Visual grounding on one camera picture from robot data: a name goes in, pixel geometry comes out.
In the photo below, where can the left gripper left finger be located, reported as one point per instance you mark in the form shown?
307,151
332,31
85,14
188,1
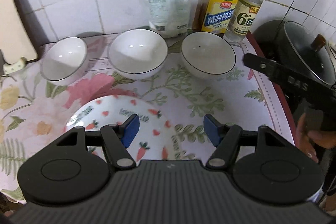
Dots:
116,139

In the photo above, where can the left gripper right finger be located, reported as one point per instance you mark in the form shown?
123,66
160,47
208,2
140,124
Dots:
226,141

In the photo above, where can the pink rabbit carrot plate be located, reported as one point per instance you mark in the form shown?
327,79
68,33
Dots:
155,139

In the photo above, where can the white ribbed bowl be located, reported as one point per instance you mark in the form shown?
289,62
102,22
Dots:
65,62
138,54
207,56

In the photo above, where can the person's hand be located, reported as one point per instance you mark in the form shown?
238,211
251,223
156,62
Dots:
305,138

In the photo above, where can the black wok with glass lid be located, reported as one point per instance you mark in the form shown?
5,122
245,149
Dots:
291,45

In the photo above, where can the floral tablecloth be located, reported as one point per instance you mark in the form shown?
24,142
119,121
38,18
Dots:
34,112

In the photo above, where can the white vinegar bottle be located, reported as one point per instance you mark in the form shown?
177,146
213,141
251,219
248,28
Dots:
242,19

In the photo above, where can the cream cutting board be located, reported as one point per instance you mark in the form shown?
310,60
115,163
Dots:
21,34

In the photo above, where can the white salt bag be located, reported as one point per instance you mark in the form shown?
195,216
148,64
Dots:
169,18

